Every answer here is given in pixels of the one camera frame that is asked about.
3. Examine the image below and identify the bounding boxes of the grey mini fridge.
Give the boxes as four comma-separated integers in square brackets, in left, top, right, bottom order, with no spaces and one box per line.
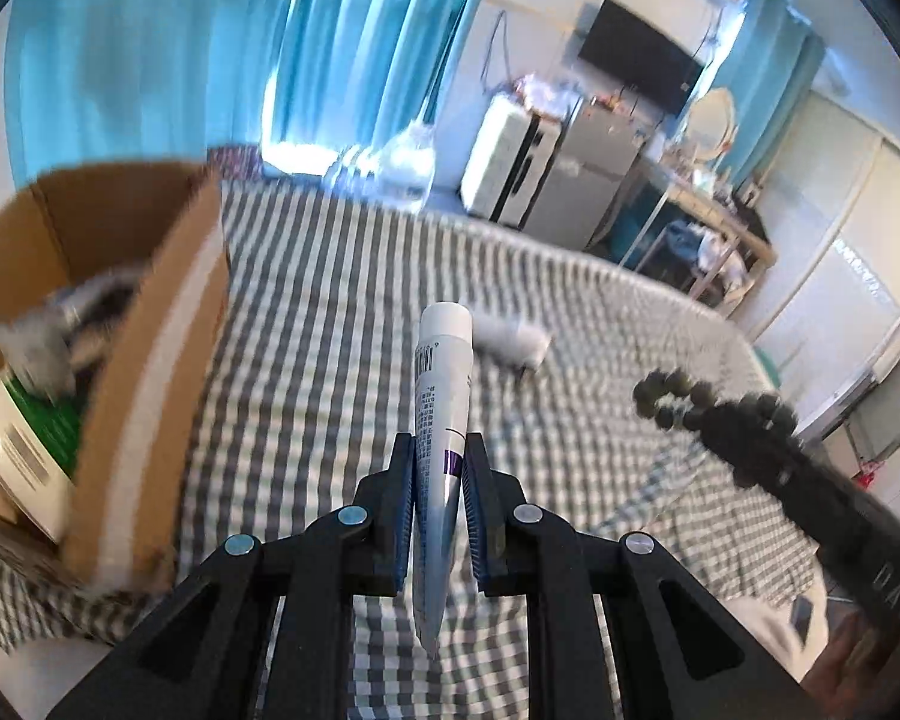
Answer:
[521,101,642,250]

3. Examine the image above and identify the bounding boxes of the wooden chair with clothes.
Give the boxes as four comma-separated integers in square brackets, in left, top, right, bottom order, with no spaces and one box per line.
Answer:
[663,221,754,309]

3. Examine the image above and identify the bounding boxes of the green 999 medicine box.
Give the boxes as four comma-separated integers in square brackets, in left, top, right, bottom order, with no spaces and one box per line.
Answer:
[0,371,82,543]

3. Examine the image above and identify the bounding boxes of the silver foil pouch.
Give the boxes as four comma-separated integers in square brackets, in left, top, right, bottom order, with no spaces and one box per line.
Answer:
[0,265,144,401]

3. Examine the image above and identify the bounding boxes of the black beaded bracelet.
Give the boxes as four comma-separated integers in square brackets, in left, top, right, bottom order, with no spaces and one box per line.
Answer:
[632,365,802,441]

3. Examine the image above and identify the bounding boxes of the person's right hand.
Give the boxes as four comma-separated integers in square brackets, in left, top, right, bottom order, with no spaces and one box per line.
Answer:
[802,613,900,718]

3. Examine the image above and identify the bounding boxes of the wall mounted black television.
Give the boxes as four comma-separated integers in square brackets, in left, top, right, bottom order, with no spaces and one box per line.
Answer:
[578,0,704,117]

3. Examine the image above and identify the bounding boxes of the white suitcase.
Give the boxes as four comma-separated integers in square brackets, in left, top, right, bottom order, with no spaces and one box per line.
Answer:
[460,94,562,229]

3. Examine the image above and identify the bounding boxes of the blue curtain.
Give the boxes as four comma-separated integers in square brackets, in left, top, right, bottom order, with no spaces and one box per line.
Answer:
[4,0,479,182]
[712,0,826,187]

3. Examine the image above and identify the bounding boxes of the white tube with cap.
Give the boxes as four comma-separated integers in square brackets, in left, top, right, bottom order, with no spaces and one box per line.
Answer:
[413,302,473,656]

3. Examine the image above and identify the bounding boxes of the white vanity desk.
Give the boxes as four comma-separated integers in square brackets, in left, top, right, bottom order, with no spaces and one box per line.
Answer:
[617,164,779,317]

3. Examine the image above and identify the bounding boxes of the white plastic bottle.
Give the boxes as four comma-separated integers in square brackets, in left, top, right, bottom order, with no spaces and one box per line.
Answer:
[471,310,553,371]

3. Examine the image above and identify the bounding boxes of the brown cardboard box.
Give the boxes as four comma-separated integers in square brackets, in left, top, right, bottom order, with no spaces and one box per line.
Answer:
[0,161,229,593]

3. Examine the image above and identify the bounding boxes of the dark patterned bag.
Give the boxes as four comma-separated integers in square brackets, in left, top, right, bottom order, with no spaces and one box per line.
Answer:
[206,145,265,181]

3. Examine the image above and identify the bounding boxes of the checkered green white tablecloth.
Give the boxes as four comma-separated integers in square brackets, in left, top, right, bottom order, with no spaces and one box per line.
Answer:
[0,179,820,652]

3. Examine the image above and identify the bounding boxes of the clear plastic bag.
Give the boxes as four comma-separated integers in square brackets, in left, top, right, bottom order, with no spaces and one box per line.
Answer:
[322,119,437,213]

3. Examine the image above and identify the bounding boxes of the oval white vanity mirror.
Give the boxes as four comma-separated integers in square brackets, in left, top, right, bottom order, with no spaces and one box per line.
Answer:
[683,86,738,163]

